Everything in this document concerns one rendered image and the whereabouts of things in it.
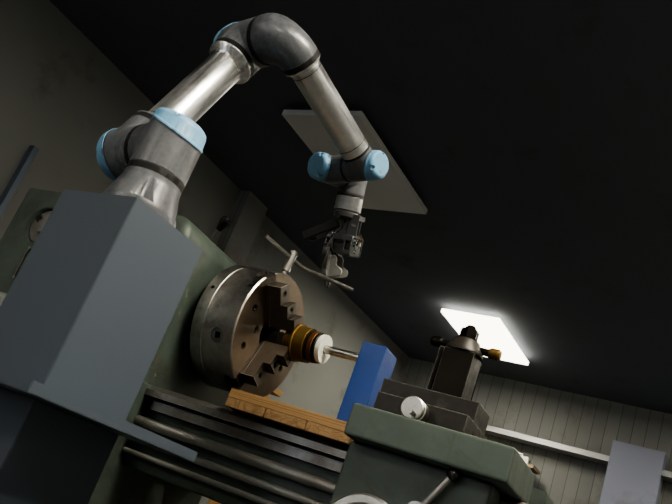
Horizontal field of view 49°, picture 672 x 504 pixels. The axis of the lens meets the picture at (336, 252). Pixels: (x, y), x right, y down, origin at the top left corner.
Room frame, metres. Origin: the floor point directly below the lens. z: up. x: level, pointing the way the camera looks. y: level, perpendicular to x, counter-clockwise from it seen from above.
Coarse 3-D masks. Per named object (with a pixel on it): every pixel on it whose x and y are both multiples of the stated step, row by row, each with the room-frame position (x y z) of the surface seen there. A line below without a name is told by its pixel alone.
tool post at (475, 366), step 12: (444, 348) 1.47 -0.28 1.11; (444, 360) 1.47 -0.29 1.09; (456, 360) 1.46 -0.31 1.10; (468, 360) 1.44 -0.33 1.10; (432, 372) 1.48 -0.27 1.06; (444, 372) 1.46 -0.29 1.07; (456, 372) 1.45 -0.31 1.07; (468, 372) 1.44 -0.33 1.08; (432, 384) 1.48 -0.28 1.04; (444, 384) 1.46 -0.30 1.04; (456, 384) 1.45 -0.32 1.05; (468, 384) 1.46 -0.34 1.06; (456, 396) 1.44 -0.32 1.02; (468, 396) 1.48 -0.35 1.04
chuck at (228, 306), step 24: (240, 288) 1.70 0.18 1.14; (264, 288) 1.72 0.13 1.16; (216, 312) 1.70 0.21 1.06; (240, 312) 1.67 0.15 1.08; (264, 312) 1.75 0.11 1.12; (240, 336) 1.70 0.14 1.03; (264, 336) 1.87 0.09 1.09; (216, 360) 1.74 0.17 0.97; (240, 360) 1.74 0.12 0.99; (216, 384) 1.82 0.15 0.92; (264, 384) 1.86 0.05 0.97
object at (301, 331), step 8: (296, 328) 1.73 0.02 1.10; (304, 328) 1.73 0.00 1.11; (312, 328) 1.74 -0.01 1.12; (288, 336) 1.75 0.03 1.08; (296, 336) 1.72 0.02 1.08; (304, 336) 1.71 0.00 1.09; (312, 336) 1.71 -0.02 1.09; (288, 344) 1.73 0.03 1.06; (296, 344) 1.72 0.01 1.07; (304, 344) 1.72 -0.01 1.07; (312, 344) 1.71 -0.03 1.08; (288, 352) 1.74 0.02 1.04; (296, 352) 1.73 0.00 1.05; (304, 352) 1.73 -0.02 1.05; (312, 352) 1.71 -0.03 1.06; (296, 360) 1.76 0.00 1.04; (304, 360) 1.75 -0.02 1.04; (312, 360) 1.73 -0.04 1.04
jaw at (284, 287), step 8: (272, 280) 1.74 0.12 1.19; (272, 288) 1.72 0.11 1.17; (280, 288) 1.70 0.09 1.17; (288, 288) 1.73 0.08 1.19; (272, 296) 1.73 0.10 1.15; (280, 296) 1.71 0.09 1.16; (288, 296) 1.74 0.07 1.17; (272, 304) 1.74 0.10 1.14; (280, 304) 1.72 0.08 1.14; (288, 304) 1.73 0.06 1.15; (272, 312) 1.75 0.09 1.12; (280, 312) 1.73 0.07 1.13; (288, 312) 1.73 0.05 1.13; (272, 320) 1.76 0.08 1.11; (280, 320) 1.74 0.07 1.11; (288, 320) 1.73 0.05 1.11; (296, 320) 1.73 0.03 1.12; (280, 328) 1.76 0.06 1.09; (288, 328) 1.74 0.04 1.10
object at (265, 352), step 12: (264, 348) 1.77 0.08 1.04; (276, 348) 1.75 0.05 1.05; (252, 360) 1.76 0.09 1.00; (264, 360) 1.75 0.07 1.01; (276, 360) 1.75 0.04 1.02; (288, 360) 1.76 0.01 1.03; (240, 372) 1.75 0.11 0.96; (252, 372) 1.74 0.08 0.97; (264, 372) 1.76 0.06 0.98; (240, 384) 1.77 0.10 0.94; (252, 384) 1.76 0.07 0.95
